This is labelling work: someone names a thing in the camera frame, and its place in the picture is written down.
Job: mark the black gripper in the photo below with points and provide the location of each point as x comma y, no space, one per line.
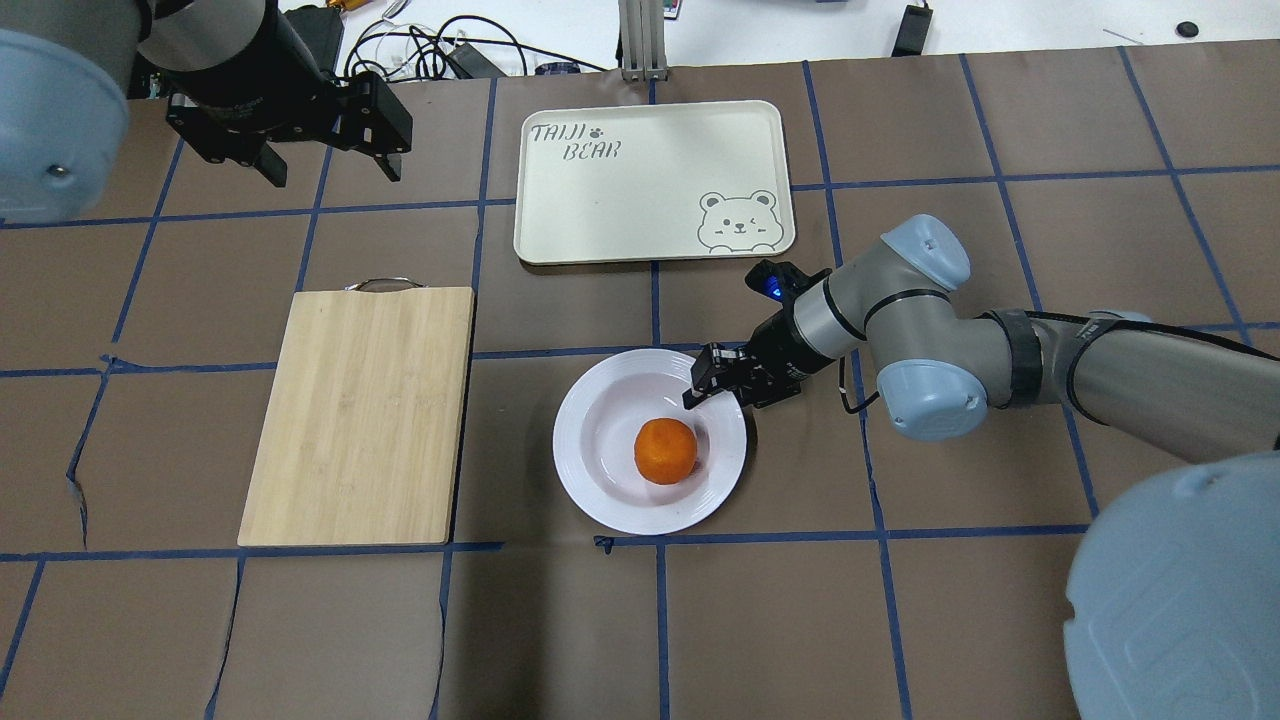
262,68
779,345

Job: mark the orange fruit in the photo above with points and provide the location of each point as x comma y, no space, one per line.
665,451

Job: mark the white round plate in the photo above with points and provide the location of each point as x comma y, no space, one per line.
602,415

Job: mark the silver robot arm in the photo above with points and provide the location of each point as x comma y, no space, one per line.
66,68
1174,587

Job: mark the cream bear tray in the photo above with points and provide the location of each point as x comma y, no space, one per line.
694,180

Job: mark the bamboo cutting board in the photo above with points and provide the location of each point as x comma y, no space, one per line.
361,439

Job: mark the aluminium frame post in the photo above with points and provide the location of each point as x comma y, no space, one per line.
642,46

